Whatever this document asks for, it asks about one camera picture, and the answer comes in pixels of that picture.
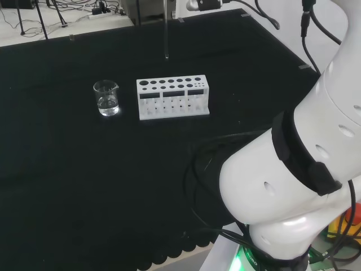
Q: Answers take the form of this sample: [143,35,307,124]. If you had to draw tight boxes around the clear glass rod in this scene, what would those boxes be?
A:
[162,0,170,60]

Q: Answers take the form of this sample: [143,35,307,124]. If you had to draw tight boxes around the white test tube rack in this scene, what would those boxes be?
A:
[136,74,211,121]

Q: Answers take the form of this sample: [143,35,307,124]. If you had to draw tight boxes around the glass beaker with water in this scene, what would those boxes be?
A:
[93,80,120,117]

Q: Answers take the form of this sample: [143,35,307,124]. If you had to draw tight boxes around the black bench cloth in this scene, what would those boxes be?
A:
[0,7,321,270]

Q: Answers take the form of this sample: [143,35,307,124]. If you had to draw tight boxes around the dark grey box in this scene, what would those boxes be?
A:
[126,0,177,27]

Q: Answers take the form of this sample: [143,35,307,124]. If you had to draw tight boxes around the black tripod leg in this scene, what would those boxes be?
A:
[53,0,69,28]
[33,0,50,41]
[15,0,27,36]

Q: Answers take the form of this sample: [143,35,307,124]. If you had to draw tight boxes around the yellow stop button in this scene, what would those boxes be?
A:
[326,200,361,241]

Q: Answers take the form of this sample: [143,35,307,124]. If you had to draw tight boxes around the black cable loops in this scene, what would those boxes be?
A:
[182,132,256,255]

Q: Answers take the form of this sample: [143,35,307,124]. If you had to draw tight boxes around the thin black cable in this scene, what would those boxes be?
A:
[254,0,280,31]

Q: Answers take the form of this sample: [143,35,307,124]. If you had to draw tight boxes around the black cable with plug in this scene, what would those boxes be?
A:
[300,0,344,76]

